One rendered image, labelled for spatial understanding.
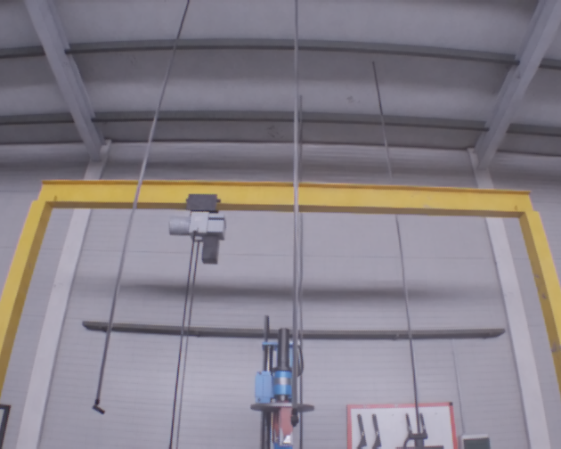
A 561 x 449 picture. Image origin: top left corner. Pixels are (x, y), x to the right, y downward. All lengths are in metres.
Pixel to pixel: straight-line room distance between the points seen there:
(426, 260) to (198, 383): 3.92
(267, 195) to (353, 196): 0.87
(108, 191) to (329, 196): 2.30
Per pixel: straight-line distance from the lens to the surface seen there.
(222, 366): 6.13
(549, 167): 9.26
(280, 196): 4.31
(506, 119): 7.61
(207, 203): 4.22
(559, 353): 4.42
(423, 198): 4.56
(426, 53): 6.84
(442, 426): 6.33
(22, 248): 4.67
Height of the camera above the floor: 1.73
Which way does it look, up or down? 29 degrees up
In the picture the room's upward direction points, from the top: 1 degrees clockwise
